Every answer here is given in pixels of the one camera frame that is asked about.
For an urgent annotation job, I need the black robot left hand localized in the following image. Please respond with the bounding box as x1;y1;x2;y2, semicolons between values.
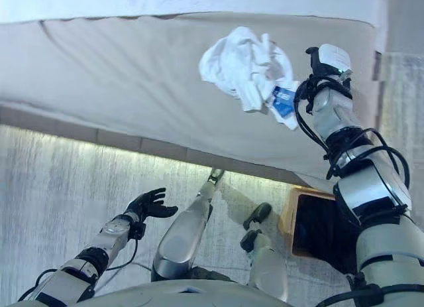
125;187;179;218

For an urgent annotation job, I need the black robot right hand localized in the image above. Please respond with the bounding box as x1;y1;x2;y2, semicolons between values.
305;46;322;79

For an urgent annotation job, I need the white garment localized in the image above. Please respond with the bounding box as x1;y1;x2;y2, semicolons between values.
198;26;301;131

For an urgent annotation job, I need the black garment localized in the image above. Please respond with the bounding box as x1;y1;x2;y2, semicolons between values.
293;194;357;255

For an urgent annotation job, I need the wooden basket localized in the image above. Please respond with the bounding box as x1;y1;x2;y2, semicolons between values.
280;184;358;258

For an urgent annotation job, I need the silver robot left leg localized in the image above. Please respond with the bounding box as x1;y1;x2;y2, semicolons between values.
151;167;225;283

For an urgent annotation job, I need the silver robot leg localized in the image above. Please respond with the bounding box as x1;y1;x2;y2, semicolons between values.
151;167;225;283
240;202;289;303

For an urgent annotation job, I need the large grey rug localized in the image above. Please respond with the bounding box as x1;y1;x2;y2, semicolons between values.
0;51;424;307

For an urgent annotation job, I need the grey robot torso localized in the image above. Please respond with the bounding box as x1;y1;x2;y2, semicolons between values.
66;279;299;307

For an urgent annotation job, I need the silver robot right leg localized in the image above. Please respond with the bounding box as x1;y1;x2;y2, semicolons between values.
240;202;289;303

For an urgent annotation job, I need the white duvet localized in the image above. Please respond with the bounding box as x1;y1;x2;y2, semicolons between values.
0;0;382;25

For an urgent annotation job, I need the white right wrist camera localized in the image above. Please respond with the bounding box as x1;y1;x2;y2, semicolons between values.
317;44;352;72

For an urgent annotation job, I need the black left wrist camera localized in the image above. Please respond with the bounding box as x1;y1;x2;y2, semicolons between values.
131;222;146;240

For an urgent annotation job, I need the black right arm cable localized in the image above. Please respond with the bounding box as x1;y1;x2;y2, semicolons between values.
293;73;411;307

